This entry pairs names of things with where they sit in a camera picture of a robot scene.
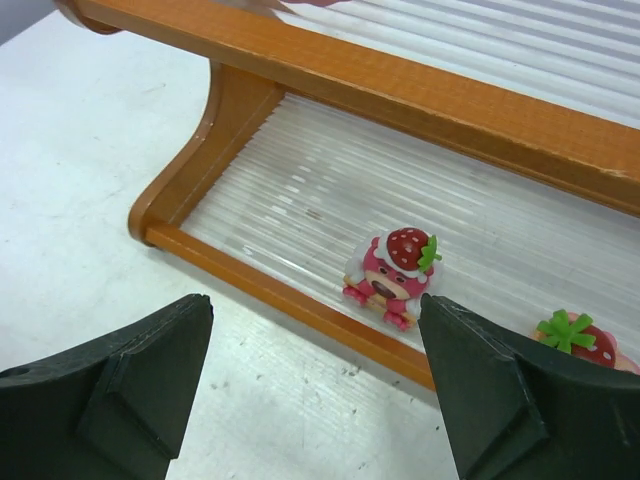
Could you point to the strawberry bear tart toy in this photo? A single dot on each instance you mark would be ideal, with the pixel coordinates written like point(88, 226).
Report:
point(577, 335)

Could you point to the red bear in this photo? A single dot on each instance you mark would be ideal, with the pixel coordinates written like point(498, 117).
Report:
point(391, 271)

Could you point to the wooden three-tier shelf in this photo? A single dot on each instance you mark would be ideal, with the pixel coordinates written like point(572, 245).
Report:
point(254, 61)

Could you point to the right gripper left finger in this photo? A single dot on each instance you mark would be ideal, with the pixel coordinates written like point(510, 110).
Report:
point(115, 407)

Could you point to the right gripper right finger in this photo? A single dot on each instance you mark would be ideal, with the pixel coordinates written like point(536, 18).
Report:
point(517, 409)

